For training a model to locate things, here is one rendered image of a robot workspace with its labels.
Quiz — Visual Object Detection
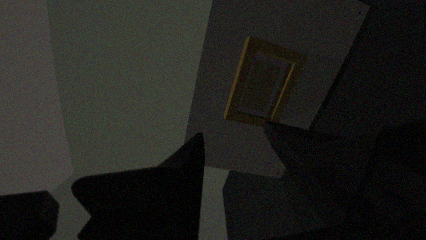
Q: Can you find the wooden picture frame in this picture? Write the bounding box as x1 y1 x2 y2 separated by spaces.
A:
224 35 308 128

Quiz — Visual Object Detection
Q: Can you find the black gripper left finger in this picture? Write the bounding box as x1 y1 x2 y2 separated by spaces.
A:
71 132 205 240

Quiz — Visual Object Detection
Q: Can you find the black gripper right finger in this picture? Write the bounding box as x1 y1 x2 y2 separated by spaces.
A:
264 119 426 227

